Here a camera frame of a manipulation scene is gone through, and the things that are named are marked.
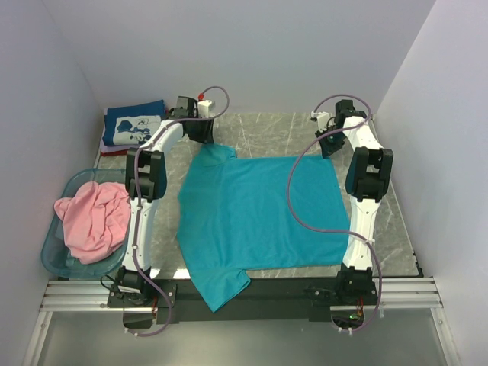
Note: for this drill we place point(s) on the folded blue printed t-shirt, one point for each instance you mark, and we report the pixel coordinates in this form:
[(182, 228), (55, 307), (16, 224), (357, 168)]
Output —
[(151, 108)]

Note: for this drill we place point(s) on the folded red t-shirt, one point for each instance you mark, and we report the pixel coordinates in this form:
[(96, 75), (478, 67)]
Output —
[(110, 154)]

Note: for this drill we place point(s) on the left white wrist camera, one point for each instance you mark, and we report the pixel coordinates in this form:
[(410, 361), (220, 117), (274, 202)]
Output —
[(204, 106)]

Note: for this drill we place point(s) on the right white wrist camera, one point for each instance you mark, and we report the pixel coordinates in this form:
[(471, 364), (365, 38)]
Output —
[(323, 120)]

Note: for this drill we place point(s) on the aluminium rail frame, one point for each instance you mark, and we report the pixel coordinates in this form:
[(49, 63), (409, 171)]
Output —
[(89, 296)]

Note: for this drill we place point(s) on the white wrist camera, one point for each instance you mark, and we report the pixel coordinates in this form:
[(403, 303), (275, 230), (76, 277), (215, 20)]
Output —
[(323, 120), (204, 106)]

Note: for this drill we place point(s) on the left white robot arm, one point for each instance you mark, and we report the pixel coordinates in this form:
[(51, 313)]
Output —
[(146, 183)]

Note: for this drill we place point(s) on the clear blue plastic bin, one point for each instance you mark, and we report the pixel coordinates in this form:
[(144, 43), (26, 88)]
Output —
[(56, 256)]

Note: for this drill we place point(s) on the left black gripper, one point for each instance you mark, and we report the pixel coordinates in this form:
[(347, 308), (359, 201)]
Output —
[(207, 136)]

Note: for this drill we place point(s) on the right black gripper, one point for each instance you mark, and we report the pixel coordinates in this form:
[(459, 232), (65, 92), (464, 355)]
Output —
[(326, 149)]

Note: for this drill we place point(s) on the teal t-shirt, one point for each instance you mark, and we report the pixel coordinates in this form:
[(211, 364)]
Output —
[(242, 214)]

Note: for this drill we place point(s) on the pink t-shirt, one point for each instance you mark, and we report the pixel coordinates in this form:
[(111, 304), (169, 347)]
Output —
[(95, 220)]

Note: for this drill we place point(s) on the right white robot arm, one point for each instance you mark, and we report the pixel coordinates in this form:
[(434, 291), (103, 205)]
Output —
[(366, 183)]

